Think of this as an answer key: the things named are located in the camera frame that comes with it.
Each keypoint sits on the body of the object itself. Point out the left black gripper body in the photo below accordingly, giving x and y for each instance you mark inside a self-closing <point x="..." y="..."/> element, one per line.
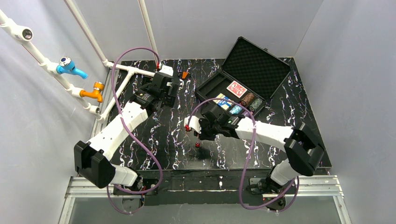
<point x="173" y="85"/>

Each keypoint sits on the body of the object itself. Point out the orange poker chip stack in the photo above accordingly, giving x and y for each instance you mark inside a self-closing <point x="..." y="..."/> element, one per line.
<point x="247" y="99"/>

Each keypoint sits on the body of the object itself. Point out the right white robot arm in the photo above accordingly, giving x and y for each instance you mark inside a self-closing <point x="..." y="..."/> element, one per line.
<point x="302" y="147"/>

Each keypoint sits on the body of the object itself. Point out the light blue chip stack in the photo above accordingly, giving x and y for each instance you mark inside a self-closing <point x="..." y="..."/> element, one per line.
<point x="236" y="110"/>

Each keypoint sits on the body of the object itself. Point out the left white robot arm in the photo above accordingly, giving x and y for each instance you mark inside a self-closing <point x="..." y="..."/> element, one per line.
<point x="92" y="159"/>

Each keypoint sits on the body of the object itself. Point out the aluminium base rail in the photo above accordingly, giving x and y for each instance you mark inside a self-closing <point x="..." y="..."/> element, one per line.
<point x="317" y="185"/>

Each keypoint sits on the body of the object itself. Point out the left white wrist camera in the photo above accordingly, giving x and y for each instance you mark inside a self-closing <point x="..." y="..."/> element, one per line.
<point x="166" y="70"/>

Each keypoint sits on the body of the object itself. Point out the red backed card deck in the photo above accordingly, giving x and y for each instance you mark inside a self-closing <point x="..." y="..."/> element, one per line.
<point x="236" y="89"/>

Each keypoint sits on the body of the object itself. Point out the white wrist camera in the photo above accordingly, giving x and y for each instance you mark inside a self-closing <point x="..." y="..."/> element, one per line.
<point x="166" y="70"/>
<point x="192" y="123"/>

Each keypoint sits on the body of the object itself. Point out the small orange clip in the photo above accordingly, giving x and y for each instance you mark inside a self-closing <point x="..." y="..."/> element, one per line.
<point x="185" y="75"/>

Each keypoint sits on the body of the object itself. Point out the blue tap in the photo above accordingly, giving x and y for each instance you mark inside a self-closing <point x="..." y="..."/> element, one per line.
<point x="67" y="65"/>

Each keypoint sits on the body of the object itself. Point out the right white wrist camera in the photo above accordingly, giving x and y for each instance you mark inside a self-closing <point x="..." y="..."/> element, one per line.
<point x="192" y="123"/>

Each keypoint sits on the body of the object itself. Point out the blue white card box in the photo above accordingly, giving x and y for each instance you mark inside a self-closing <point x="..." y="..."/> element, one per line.
<point x="223" y="101"/>

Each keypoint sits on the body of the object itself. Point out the black poker set case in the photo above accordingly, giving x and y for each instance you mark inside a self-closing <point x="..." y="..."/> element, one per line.
<point x="253" y="67"/>

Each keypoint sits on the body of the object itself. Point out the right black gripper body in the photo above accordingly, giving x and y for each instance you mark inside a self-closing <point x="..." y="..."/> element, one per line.
<point x="203" y="125"/>

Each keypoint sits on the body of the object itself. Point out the orange tap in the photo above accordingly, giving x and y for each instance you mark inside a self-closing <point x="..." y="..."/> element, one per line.
<point x="98" y="87"/>

